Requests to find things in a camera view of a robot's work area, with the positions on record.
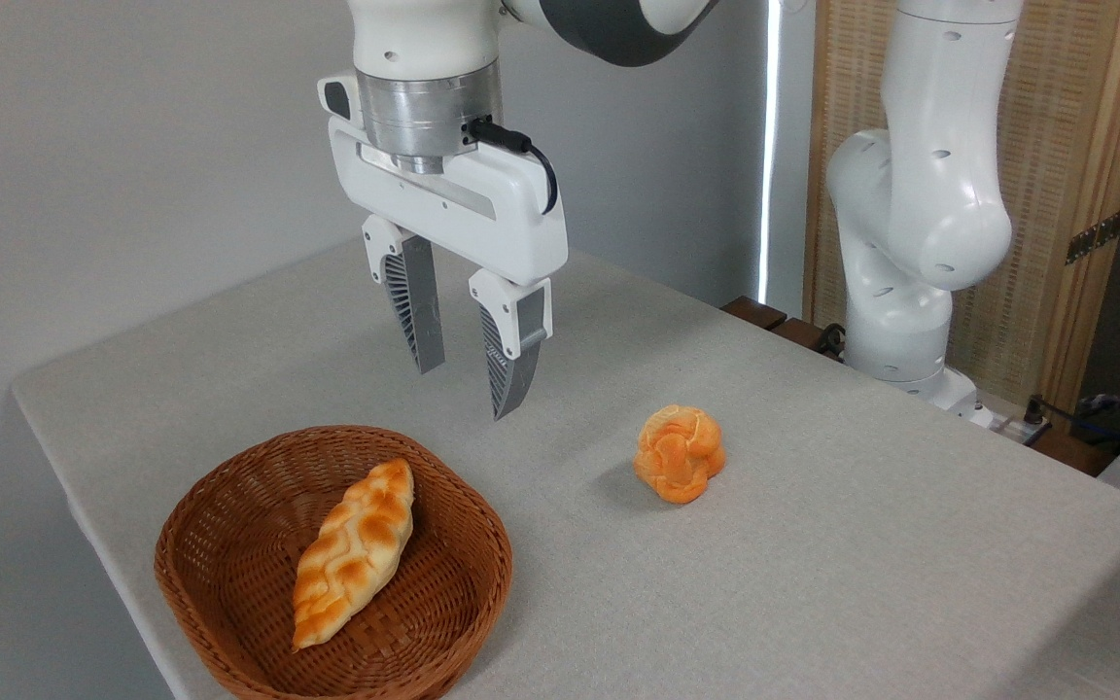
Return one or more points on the black power plug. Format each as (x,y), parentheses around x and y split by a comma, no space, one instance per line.
(1035,410)

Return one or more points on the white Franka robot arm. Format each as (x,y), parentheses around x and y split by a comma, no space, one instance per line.
(939,194)

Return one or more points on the dark brown wooden block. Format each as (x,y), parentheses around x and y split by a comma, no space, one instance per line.
(754,312)
(801,333)

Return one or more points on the brown wicker basket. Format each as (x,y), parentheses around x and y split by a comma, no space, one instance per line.
(229,506)

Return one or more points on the grey tablecloth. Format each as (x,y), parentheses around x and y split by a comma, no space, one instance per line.
(813,583)

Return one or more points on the white power strip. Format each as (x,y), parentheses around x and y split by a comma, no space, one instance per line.
(1017,428)

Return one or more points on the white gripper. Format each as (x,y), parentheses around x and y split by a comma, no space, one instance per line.
(489,209)

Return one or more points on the metal screen hinge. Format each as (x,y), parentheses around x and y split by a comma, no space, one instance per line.
(1095,236)

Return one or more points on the long braided bread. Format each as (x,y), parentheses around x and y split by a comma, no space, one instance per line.
(351,554)

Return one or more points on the bamboo and wood screen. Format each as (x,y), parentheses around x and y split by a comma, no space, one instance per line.
(1056,146)

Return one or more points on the round orange bread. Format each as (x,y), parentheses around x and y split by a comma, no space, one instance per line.
(680,453)

